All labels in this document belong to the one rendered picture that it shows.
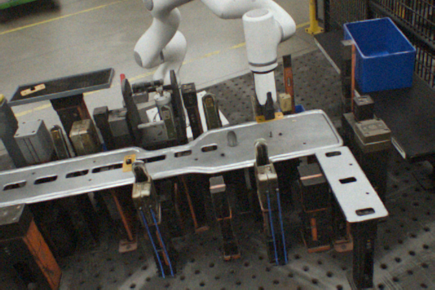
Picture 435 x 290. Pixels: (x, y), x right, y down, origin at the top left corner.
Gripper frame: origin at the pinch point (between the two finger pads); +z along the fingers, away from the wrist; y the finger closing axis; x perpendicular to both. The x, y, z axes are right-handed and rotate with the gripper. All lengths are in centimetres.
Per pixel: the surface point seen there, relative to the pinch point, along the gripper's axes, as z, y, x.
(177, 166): 9.5, 6.2, -31.1
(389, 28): -3, -35, 52
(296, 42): 110, -288, 75
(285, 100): 3.8, -10.9, 7.6
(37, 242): 20, 17, -76
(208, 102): 1.2, -14.5, -18.1
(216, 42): 110, -328, -3
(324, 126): 9.5, 0.2, 17.2
